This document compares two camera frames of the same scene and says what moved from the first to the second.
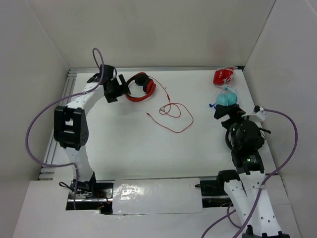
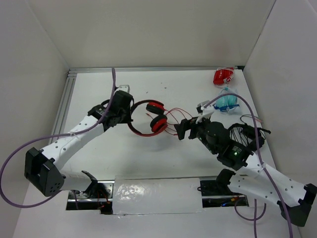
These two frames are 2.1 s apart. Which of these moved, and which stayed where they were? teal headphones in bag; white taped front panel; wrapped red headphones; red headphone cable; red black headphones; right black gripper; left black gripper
Moved: left black gripper; right black gripper; red black headphones; red headphone cable
Stayed: teal headphones in bag; white taped front panel; wrapped red headphones
